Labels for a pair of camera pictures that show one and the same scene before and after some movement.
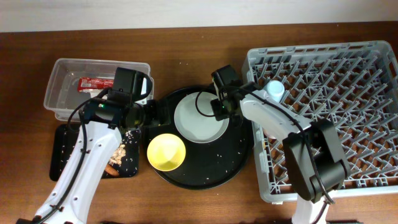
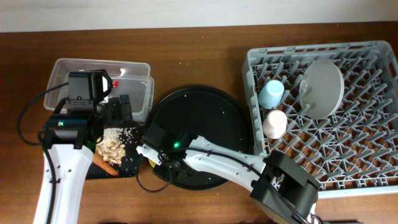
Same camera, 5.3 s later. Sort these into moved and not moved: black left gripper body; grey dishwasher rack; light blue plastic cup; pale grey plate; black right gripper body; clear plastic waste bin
Moved: black left gripper body; black right gripper body; pale grey plate
Not moved: grey dishwasher rack; clear plastic waste bin; light blue plastic cup
